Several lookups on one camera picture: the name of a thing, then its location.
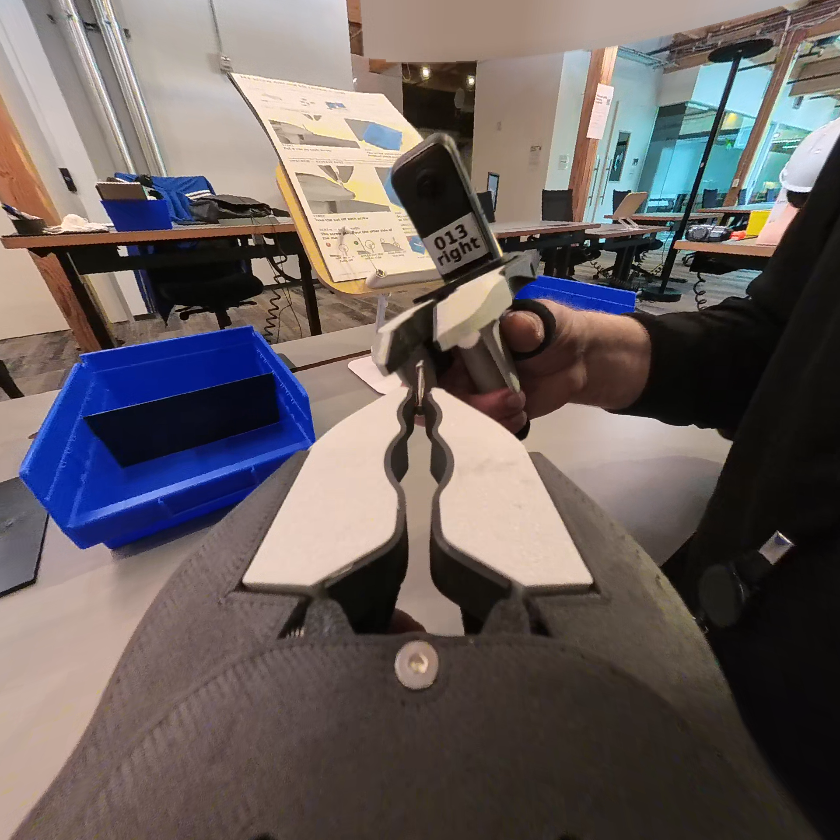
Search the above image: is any wooden desk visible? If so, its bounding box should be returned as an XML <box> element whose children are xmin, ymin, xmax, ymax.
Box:
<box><xmin>672</xmin><ymin>238</ymin><xmax>782</xmax><ymax>309</ymax></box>
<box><xmin>0</xmin><ymin>217</ymin><xmax>324</xmax><ymax>352</ymax></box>

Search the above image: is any wooden tablet stand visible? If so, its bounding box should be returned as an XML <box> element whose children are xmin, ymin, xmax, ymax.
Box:
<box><xmin>607</xmin><ymin>192</ymin><xmax>651</xmax><ymax>227</ymax></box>

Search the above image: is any person's black clothed torso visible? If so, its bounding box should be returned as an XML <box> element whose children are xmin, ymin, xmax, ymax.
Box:
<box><xmin>659</xmin><ymin>164</ymin><xmax>840</xmax><ymax>840</ymax></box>

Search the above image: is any printed instruction sheet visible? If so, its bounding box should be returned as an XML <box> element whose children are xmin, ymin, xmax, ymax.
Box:
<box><xmin>231</xmin><ymin>72</ymin><xmax>455</xmax><ymax>286</ymax></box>

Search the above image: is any black office chair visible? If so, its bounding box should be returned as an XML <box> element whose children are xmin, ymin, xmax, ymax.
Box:
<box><xmin>141</xmin><ymin>262</ymin><xmax>263</xmax><ymax>329</ymax></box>

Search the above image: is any black floor lamp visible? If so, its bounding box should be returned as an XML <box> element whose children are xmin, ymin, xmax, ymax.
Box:
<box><xmin>640</xmin><ymin>38</ymin><xmax>775</xmax><ymax>303</ymax></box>

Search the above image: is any blue jacket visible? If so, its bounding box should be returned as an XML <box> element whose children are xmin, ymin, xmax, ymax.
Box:
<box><xmin>115</xmin><ymin>172</ymin><xmax>217</xmax><ymax>316</ymax></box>

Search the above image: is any blue plastic bin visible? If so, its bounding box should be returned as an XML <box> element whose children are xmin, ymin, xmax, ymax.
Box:
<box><xmin>20</xmin><ymin>326</ymin><xmax>316</xmax><ymax>551</ymax></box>
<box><xmin>518</xmin><ymin>276</ymin><xmax>637</xmax><ymax>316</ymax></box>

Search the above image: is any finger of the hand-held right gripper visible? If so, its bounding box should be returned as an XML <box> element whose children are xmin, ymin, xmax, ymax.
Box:
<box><xmin>436</xmin><ymin>282</ymin><xmax>511</xmax><ymax>350</ymax></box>
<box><xmin>374</xmin><ymin>307</ymin><xmax>438</xmax><ymax>378</ymax></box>

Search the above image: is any black badge reel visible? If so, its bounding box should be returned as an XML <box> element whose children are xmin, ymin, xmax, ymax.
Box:
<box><xmin>697</xmin><ymin>532</ymin><xmax>796</xmax><ymax>631</ymax></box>

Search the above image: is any person's right forearm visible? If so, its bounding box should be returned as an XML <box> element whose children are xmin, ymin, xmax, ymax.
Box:
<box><xmin>617</xmin><ymin>259</ymin><xmax>840</xmax><ymax>441</ymax></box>

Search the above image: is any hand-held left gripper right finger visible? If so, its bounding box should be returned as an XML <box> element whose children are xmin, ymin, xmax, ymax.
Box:
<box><xmin>422</xmin><ymin>387</ymin><xmax>595</xmax><ymax>598</ymax></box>

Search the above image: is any small blue bin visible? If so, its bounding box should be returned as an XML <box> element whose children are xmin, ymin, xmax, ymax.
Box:
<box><xmin>100</xmin><ymin>197</ymin><xmax>175</xmax><ymax>231</ymax></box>

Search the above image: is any paper poster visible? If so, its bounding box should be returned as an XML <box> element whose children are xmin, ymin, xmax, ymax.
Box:
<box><xmin>586</xmin><ymin>84</ymin><xmax>616</xmax><ymax>140</ymax></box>

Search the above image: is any black flat plate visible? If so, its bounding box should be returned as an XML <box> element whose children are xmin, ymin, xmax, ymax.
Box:
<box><xmin>0</xmin><ymin>479</ymin><xmax>50</xmax><ymax>598</ymax></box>

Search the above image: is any black bag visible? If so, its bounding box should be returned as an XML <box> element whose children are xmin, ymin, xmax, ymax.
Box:
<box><xmin>189</xmin><ymin>193</ymin><xmax>273</xmax><ymax>221</ymax></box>

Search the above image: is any white document stand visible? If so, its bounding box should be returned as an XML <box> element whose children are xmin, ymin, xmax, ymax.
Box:
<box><xmin>230</xmin><ymin>72</ymin><xmax>460</xmax><ymax>395</ymax></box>

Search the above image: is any person's right hand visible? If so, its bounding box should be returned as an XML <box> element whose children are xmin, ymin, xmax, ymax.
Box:
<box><xmin>436</xmin><ymin>298</ymin><xmax>652</xmax><ymax>441</ymax></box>

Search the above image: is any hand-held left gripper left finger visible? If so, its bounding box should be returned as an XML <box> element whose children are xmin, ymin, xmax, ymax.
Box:
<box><xmin>241</xmin><ymin>387</ymin><xmax>413</xmax><ymax>592</ymax></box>

